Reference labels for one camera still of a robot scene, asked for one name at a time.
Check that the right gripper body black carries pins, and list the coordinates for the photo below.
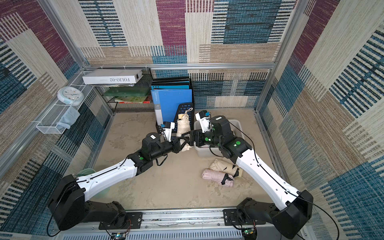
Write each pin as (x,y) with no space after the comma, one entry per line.
(196,138)

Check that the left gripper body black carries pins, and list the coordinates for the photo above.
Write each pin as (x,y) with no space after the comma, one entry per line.
(164,148)

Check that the beige umbrella front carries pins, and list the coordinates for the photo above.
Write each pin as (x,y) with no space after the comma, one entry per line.
(183,121)

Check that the beige umbrella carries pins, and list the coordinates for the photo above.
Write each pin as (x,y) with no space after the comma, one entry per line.
(183,121)
(227,168)

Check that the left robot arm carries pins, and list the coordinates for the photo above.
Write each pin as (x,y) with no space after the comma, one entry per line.
(71,204)

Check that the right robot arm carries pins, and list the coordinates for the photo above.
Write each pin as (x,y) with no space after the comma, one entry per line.
(289,210)

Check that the grey plastic storage box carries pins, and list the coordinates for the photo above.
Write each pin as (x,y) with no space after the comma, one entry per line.
(206,152)

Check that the beige umbrella right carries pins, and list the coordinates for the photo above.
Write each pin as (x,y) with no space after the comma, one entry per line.
(227,168)

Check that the white folio box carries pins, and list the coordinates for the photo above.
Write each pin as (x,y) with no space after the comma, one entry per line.
(112,76)

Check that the black mesh file holder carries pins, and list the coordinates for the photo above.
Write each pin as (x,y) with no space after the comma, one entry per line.
(176,81)

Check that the red book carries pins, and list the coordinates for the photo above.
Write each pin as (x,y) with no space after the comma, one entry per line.
(134,100)

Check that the blue clip file folder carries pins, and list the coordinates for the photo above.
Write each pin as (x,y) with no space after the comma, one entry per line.
(167,101)

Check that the teal file folder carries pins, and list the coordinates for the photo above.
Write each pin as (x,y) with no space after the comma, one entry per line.
(170,87)

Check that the mint green pen cup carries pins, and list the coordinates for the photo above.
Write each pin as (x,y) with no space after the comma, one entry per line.
(85,172)

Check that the light blue cloth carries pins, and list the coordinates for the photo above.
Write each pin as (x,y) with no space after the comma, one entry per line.
(68,119)

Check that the white round clock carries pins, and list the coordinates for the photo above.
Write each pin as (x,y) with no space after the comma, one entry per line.
(70,96)

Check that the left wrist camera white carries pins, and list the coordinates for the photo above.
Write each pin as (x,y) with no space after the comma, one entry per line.
(167,128)

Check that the black wire shelf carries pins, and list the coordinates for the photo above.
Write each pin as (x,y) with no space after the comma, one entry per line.
(116,107)

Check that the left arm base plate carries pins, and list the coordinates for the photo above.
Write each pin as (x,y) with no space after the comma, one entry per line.
(132,220)

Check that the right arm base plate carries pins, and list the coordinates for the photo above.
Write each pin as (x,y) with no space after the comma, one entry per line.
(235,217)

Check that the white wire basket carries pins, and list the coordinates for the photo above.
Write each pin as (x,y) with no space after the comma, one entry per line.
(48,123)

